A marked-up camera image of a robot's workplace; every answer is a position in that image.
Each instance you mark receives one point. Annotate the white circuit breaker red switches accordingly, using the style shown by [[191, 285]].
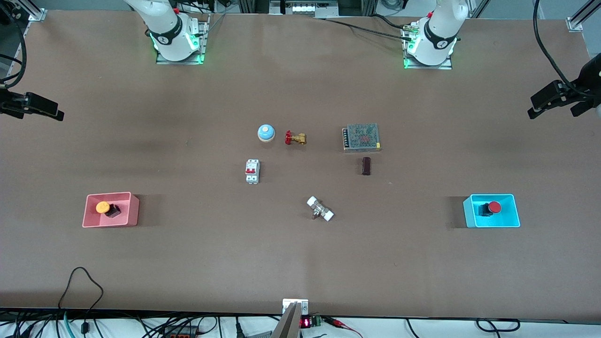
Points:
[[252, 171]]

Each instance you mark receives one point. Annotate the metal mesh power supply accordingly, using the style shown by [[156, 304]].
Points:
[[361, 137]]

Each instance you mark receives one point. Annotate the cyan plastic bin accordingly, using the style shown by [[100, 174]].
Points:
[[509, 218]]

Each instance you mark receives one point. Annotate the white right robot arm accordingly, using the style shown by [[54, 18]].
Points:
[[170, 28]]

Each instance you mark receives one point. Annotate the black power strip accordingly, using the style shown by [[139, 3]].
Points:
[[181, 332]]

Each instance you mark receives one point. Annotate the grey camera pole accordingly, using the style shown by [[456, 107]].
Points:
[[287, 325]]

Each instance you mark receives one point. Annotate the red clip lead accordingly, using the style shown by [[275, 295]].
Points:
[[342, 325]]

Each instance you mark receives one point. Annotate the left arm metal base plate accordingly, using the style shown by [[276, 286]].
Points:
[[450, 65]]

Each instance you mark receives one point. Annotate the dark brown small block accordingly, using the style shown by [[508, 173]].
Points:
[[366, 165]]

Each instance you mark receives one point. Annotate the pink plastic bin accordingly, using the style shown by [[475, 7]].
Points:
[[119, 220]]

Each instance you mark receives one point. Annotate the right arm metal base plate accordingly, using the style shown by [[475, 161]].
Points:
[[202, 44]]

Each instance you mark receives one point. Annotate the silver camera mount bracket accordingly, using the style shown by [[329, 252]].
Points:
[[304, 306]]

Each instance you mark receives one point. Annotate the red push button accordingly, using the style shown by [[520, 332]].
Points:
[[491, 208]]

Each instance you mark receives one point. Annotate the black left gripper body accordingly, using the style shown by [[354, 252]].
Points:
[[589, 76]]

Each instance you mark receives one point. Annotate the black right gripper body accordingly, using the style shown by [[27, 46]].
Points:
[[5, 100]]

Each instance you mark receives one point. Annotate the aluminium frame profile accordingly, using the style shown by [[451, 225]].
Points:
[[36, 10], [580, 19]]

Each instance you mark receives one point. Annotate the yellow push button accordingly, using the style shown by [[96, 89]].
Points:
[[103, 207]]

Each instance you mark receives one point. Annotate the red digit display module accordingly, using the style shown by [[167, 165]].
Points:
[[306, 323]]

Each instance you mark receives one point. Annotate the white-capped metal valve fitting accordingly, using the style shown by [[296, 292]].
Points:
[[320, 209]]

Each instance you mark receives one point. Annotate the blue round bell button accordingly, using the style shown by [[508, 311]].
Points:
[[265, 133]]

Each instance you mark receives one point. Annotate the white rack device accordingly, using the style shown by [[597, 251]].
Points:
[[303, 7]]

